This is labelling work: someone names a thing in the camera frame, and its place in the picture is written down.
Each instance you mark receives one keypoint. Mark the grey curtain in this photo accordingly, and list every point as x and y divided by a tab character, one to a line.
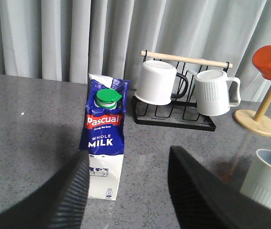
64	40

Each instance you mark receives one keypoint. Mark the cream HOME mug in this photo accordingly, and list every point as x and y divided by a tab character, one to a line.
257	182

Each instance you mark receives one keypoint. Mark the black wire mug rack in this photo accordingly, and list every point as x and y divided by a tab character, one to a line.
181	111

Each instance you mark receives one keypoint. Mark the Pascual whole milk carton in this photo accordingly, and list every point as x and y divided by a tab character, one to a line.
103	134

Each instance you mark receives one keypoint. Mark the white mug black handle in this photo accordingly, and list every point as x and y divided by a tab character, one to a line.
156	83

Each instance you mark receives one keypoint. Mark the wooden mug tree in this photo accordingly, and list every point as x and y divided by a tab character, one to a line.
256	122

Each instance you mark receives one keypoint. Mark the white ribbed mug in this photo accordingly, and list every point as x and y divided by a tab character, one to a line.
212	94

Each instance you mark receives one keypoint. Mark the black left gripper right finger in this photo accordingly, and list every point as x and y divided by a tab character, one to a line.
202	201

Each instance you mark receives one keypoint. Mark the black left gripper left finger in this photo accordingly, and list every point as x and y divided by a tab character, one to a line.
57	204

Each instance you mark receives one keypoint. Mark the orange mug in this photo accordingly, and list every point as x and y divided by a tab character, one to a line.
270	62

